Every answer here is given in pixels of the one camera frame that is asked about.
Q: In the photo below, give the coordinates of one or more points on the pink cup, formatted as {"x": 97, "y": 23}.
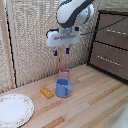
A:
{"x": 64, "y": 73}

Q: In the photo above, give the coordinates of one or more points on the dark brown drawer cabinet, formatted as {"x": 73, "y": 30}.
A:
{"x": 96, "y": 11}

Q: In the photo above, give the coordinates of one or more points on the yellow rectangular block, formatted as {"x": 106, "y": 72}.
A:
{"x": 47, "y": 92}

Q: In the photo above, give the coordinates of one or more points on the white rounded object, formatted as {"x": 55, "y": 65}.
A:
{"x": 121, "y": 118}

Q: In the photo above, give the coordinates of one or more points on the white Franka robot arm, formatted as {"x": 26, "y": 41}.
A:
{"x": 75, "y": 10}

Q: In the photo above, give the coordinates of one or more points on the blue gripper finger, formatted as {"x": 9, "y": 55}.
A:
{"x": 55, "y": 53}
{"x": 67, "y": 50}

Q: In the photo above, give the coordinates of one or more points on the blue mug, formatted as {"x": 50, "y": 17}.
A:
{"x": 62, "y": 88}

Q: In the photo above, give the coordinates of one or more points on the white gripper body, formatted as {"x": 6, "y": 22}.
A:
{"x": 61, "y": 38}

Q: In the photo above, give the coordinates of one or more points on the white patterned plate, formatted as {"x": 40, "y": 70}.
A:
{"x": 15, "y": 110}

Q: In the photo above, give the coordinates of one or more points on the wooden screen post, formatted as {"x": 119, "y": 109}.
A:
{"x": 7, "y": 50}
{"x": 59, "y": 61}

